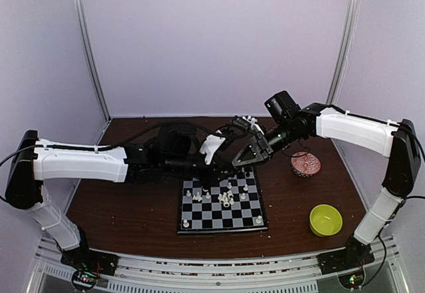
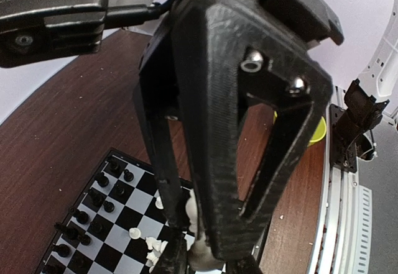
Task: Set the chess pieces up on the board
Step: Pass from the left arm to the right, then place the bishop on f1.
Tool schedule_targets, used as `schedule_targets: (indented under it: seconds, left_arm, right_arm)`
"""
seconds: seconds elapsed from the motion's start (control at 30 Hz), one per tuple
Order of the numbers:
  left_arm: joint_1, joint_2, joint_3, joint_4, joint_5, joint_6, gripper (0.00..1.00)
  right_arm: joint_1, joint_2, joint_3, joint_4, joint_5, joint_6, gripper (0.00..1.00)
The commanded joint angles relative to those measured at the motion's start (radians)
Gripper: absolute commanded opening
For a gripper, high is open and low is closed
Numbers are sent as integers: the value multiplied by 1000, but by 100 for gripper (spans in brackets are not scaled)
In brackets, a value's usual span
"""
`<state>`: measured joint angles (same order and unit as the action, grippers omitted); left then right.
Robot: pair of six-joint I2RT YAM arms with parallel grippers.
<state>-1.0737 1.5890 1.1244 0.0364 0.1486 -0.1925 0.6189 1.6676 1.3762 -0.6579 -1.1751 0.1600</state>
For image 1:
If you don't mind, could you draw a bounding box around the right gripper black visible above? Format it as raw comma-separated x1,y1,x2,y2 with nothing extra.
232,119,303,168

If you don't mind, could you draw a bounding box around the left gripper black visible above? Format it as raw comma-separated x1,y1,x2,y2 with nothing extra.
163,152,238,191

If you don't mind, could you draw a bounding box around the black white chessboard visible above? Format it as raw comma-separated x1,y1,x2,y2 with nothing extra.
177,167,268,235

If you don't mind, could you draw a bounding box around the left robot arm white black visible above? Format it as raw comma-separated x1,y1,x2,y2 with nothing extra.
1,122,241,269

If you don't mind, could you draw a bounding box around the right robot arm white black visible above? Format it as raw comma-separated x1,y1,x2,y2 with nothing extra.
232,91,424,268

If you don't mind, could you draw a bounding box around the cluster white chess piece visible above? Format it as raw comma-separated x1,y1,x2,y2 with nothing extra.
218,191,235,208

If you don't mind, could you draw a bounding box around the patterned blue red bowl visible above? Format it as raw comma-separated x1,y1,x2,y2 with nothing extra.
291,151,321,178

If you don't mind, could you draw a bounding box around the yellow-green bowl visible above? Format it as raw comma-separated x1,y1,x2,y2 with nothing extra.
309,204,343,237

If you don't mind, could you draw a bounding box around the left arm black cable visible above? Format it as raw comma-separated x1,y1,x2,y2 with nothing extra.
0,122,220,167

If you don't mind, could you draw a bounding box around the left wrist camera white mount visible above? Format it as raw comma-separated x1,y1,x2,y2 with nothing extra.
199,135,226,165

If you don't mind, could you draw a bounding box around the right aluminium frame post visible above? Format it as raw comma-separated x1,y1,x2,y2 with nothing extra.
326,0,360,105

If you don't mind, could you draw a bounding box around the aluminium frame post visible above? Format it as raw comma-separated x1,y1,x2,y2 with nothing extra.
73,0,112,122
326,0,360,105

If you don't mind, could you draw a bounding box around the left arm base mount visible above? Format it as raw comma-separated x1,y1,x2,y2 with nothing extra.
60,250,119,292

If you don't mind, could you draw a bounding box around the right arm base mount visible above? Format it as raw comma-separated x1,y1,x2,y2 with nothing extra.
317,245,375,290

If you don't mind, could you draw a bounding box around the left aluminium frame post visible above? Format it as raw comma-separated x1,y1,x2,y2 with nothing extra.
73,0,112,122

